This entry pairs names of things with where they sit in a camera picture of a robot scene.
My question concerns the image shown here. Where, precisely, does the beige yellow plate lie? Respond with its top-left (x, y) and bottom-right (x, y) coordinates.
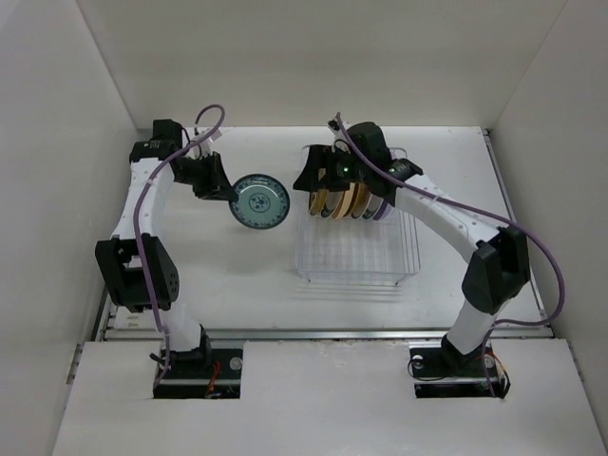
top-left (335, 183), bottom-right (361, 219)

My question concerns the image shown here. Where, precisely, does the white plate orange sunburst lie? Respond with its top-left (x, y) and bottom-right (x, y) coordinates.
top-left (351, 183), bottom-right (371, 219)

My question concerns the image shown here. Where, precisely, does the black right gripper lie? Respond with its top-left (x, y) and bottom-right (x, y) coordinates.
top-left (293, 143), bottom-right (371, 192)

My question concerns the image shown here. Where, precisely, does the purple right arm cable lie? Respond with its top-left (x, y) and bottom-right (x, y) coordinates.
top-left (334, 111), bottom-right (565, 398)

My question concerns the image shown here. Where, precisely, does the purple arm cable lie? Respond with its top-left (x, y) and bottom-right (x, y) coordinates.
top-left (134, 104), bottom-right (226, 333)
top-left (334, 111), bottom-right (565, 398)

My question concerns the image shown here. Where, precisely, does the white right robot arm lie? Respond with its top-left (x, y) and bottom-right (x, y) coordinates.
top-left (293, 121), bottom-right (530, 374)

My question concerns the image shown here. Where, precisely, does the purple plastic plate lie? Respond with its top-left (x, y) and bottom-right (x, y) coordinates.
top-left (372, 200), bottom-right (391, 220)

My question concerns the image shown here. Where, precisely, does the teal patterned plate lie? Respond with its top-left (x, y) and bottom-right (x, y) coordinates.
top-left (229, 174), bottom-right (291, 230)

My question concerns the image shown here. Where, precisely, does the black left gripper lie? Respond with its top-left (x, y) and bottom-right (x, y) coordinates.
top-left (175, 151), bottom-right (238, 201)

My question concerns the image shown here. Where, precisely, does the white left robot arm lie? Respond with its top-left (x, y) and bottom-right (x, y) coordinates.
top-left (95, 119), bottom-right (237, 377)

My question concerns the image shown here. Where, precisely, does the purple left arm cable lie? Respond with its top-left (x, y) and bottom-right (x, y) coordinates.
top-left (134, 104), bottom-right (226, 333)

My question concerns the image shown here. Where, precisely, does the white plate dark lettered rim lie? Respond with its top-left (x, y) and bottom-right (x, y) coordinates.
top-left (319, 191), bottom-right (343, 219)

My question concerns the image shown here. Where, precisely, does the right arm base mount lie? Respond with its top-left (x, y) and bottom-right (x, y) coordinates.
top-left (407, 343), bottom-right (511, 399)

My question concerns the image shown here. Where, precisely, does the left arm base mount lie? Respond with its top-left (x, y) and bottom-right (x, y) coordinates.
top-left (152, 347), bottom-right (243, 400)

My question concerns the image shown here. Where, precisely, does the white wire dish rack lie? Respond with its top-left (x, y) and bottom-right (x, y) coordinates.
top-left (293, 143), bottom-right (423, 286)

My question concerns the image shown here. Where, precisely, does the dark yellow patterned plate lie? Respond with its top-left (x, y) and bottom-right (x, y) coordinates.
top-left (308, 189), bottom-right (328, 217)

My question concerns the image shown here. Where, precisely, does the aluminium table edge rail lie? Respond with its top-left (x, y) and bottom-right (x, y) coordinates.
top-left (481, 127), bottom-right (555, 329)

